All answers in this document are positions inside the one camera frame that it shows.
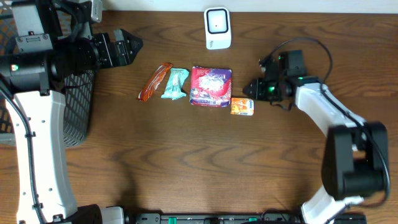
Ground red purple snack bag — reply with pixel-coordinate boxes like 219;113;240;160
190;67;232;107

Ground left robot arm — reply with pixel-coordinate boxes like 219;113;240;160
1;1;143;223

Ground teal snack packet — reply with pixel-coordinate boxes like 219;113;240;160
161;68;189;100

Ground black cable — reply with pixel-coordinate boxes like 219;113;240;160
259;37;392;208
0;83;47;224

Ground orange juice carton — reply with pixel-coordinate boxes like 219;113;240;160
231;98;254;116

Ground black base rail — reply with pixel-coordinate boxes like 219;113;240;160
124;212;368;224

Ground grey plastic mesh basket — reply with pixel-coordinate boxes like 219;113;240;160
1;1;96;147

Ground right black cable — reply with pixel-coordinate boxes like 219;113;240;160
259;37;392;208

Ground left black cable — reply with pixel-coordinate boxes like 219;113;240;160
0;83;47;224

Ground orange brown snack bar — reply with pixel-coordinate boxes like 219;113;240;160
137;62;173;101

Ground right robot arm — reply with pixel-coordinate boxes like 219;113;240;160
243;50;391;223

